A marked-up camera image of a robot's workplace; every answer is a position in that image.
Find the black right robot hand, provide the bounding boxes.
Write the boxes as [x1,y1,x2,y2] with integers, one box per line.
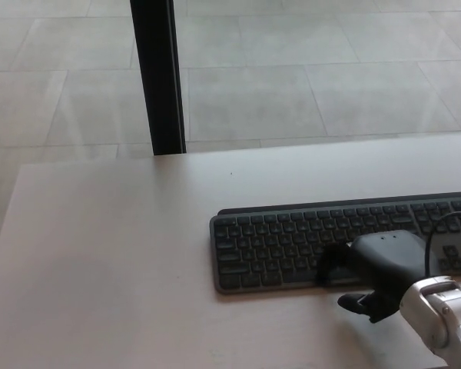
[314,231,430,324]

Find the black wireless keyboard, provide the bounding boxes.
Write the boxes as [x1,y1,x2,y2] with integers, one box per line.
[209,189,461,296]

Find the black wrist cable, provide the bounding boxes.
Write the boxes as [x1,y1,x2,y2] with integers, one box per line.
[424,211,461,277]

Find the black vertical metal post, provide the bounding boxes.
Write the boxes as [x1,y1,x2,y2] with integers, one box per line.
[129,0,187,156]

